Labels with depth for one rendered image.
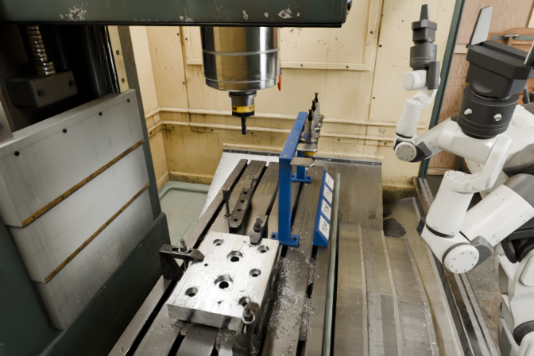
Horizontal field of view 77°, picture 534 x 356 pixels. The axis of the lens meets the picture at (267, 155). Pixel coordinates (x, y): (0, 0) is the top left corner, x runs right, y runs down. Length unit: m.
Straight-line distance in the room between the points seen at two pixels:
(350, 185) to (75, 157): 1.28
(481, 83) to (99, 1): 0.68
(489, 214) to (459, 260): 0.12
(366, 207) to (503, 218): 0.89
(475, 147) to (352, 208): 1.01
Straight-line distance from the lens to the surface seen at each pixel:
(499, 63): 0.69
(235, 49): 0.64
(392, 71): 1.73
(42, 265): 0.96
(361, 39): 1.69
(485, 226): 0.91
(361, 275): 1.31
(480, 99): 0.72
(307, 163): 1.02
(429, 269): 1.56
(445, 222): 0.84
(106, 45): 1.09
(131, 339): 1.01
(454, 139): 0.78
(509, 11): 3.57
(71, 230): 1.00
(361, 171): 1.84
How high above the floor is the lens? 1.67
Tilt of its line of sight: 25 degrees down
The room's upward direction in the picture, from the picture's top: 1 degrees counter-clockwise
